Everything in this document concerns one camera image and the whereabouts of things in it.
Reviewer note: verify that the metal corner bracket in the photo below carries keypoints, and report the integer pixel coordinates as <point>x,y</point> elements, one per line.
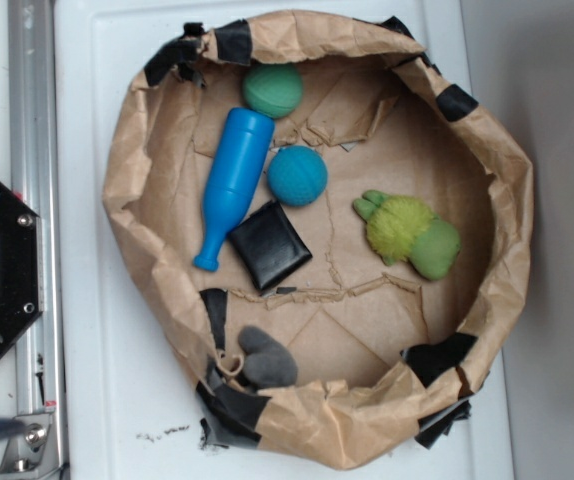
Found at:
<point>33,453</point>

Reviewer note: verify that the brown paper bin with tape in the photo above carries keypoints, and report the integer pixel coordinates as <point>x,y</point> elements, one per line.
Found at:
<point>383,355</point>

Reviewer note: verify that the green fuzzy frog toy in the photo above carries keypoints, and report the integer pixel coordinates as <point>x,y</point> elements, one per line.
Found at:
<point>401,228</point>

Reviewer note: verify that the white plastic tray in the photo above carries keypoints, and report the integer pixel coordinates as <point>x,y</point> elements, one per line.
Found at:
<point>132,412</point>

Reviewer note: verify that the black square pouch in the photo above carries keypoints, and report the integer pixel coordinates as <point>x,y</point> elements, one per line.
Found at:
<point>269,246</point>

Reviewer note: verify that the green textured ball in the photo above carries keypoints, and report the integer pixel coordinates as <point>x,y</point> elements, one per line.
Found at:
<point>273,90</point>

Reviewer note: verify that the blue plastic bottle toy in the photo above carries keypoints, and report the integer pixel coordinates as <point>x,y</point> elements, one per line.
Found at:
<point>233,179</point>

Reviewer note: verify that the grey plush toy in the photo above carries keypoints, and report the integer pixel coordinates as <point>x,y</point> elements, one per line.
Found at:
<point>268,364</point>

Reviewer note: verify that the aluminium extrusion rail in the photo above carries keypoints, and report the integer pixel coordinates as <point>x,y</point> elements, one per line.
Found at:
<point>40,383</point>

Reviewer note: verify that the blue textured ball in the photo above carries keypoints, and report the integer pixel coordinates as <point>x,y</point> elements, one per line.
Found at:
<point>297,176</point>

